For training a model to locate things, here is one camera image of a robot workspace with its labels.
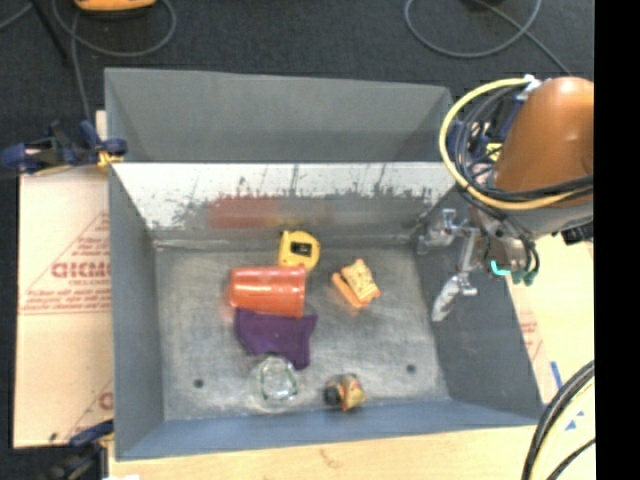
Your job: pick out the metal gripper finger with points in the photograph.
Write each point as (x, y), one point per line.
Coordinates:
(450, 295)
(440, 230)

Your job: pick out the yellow and black toy animal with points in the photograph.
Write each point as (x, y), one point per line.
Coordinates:
(345, 392)

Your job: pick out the yellow tape measure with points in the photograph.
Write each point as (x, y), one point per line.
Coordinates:
(298, 250)

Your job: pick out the purple cloth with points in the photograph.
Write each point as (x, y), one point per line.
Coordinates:
(275, 335)

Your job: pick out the orange plastic cup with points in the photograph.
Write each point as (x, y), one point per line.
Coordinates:
(267, 290)

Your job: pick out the grey metal bin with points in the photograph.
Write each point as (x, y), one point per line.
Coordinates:
(280, 123)

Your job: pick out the clear glass cup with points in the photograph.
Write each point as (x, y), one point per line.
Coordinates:
(275, 384)

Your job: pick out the black cylinder on white bracket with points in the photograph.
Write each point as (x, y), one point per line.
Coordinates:
(577, 232)

